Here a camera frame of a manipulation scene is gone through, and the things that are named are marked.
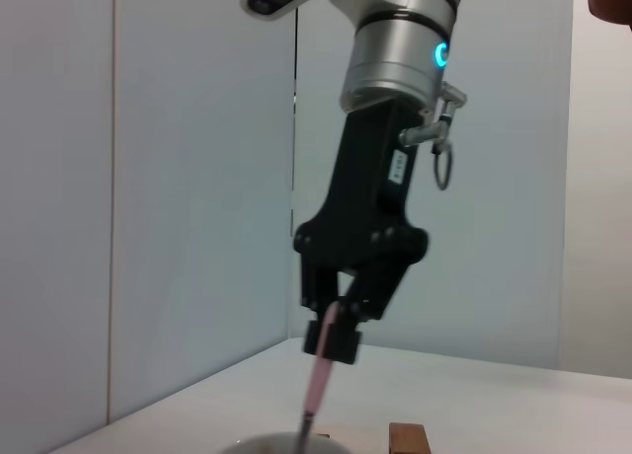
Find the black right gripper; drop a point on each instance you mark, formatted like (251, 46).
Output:
(365, 202)

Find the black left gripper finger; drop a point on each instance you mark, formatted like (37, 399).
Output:
(614, 0)

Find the right gripper silver plug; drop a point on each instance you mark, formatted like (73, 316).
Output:
(424, 134)

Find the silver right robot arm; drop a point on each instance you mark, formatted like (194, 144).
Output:
(395, 54)

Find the grey ceramic mug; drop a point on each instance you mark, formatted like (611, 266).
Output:
(266, 446)

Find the light brown wooden block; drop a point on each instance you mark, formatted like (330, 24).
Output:
(407, 439)

